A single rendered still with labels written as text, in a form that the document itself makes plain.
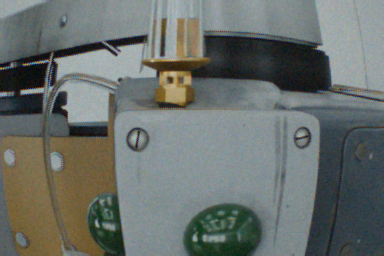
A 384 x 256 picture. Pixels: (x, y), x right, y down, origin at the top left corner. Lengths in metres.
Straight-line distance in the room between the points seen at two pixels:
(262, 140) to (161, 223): 0.05
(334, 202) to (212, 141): 0.09
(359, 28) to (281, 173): 5.45
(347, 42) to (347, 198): 5.33
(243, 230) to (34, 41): 0.38
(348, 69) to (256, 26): 5.21
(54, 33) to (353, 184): 0.32
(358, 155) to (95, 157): 0.40
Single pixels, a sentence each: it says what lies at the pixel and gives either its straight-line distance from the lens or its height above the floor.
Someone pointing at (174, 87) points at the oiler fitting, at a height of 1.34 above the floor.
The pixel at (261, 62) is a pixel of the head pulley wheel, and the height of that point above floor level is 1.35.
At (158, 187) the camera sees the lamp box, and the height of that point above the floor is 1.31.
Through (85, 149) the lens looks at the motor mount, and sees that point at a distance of 0.81.
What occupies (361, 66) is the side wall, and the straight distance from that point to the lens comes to 5.79.
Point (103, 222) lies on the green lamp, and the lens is 0.39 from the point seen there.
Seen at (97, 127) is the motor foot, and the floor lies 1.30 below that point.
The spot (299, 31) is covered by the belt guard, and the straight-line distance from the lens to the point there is 0.56.
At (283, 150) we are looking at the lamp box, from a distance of 0.38.
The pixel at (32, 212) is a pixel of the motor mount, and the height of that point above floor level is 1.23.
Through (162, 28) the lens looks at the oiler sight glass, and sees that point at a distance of 0.45.
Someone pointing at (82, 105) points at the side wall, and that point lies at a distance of 5.60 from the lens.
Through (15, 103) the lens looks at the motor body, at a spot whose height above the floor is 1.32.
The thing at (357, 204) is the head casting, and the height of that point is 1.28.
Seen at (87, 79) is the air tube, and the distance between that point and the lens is 0.53.
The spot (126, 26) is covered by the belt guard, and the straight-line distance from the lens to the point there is 0.61.
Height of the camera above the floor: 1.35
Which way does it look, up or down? 3 degrees down
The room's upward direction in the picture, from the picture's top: straight up
